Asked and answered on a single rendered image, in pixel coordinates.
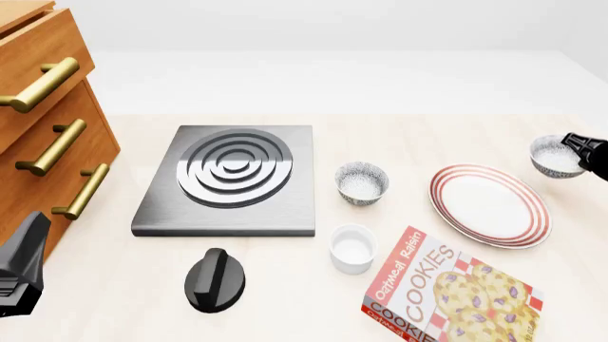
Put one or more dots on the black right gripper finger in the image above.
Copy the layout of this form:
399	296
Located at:
594	153

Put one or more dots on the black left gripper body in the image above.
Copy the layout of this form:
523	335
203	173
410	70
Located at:
21	295

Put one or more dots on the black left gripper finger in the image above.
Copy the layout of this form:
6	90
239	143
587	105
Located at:
28	242

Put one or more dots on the patterned bowl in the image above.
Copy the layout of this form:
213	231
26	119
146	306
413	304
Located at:
361	185
553	158

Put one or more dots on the white plate with red rings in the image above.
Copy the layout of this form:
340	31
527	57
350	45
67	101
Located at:
487	204

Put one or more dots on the flat stove plate with rings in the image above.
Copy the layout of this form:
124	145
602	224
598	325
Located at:
166	210

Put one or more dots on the wooden drawer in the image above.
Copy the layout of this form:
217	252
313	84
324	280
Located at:
28	149
102	156

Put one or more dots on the wooden cabinet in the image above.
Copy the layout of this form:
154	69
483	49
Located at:
95	128

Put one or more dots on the round black stove knob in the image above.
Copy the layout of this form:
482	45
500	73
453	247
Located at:
214	281

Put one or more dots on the wooden drawer pulled out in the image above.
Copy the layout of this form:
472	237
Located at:
45	42

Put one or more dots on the oatmeal raisin cookies box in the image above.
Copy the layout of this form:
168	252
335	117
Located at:
442	285

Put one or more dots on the small white ramekin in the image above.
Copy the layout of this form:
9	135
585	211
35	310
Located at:
352	249

